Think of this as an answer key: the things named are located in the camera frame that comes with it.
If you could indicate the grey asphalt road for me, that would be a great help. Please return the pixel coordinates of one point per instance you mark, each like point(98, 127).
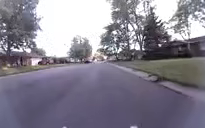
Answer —
point(90, 96)

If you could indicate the grass lawn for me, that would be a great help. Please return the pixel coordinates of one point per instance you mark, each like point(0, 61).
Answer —
point(176, 70)

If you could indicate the pale concrete kerb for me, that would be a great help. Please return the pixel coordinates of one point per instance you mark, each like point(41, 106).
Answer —
point(176, 87)

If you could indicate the small round tree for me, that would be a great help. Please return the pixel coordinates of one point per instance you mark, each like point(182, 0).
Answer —
point(39, 51)

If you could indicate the broad green tree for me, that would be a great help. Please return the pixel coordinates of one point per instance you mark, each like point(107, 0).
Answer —
point(80, 48)

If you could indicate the dark vehicle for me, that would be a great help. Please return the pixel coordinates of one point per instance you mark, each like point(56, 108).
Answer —
point(60, 60)

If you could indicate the low brick house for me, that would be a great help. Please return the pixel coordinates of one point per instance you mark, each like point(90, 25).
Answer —
point(34, 61)

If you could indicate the large leafy tree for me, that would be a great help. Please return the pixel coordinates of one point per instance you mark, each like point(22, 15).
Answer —
point(13, 23)

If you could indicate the dark low house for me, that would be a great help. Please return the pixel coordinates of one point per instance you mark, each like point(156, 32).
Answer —
point(200, 46)

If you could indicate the group of tall trees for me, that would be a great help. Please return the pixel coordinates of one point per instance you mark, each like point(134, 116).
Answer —
point(123, 33)

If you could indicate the overhanging tree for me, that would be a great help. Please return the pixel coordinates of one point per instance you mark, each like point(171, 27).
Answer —
point(190, 13)

